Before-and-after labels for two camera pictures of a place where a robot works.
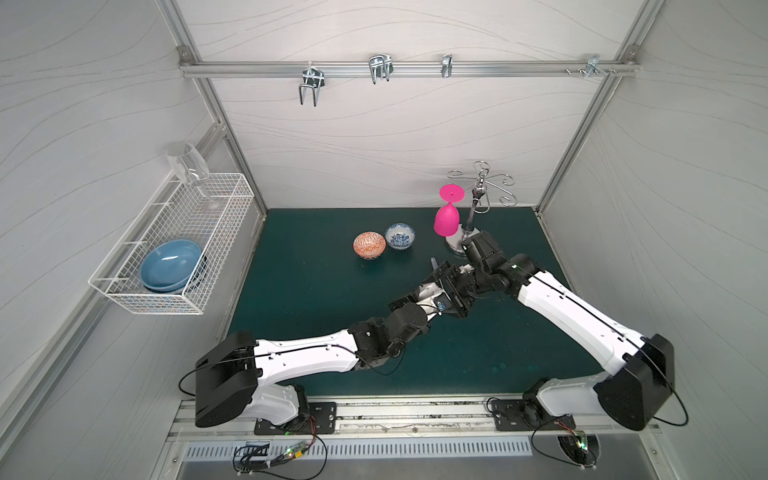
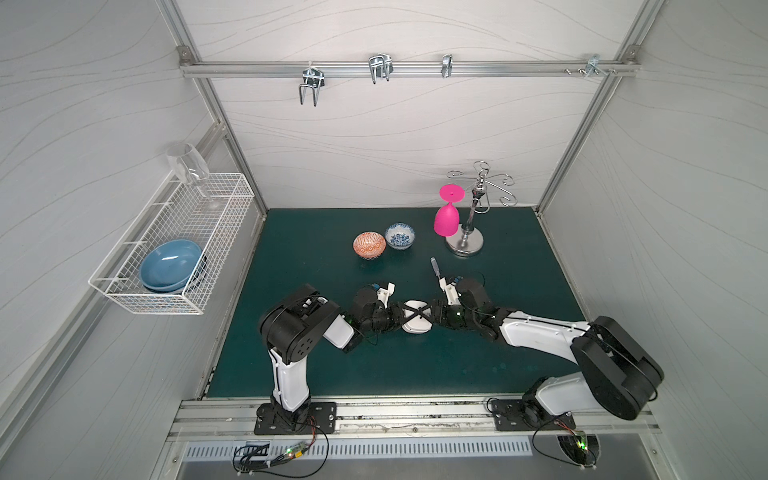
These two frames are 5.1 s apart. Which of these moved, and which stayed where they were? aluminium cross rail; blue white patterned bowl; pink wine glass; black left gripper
Moved: black left gripper
Stayed: aluminium cross rail; pink wine glass; blue white patterned bowl
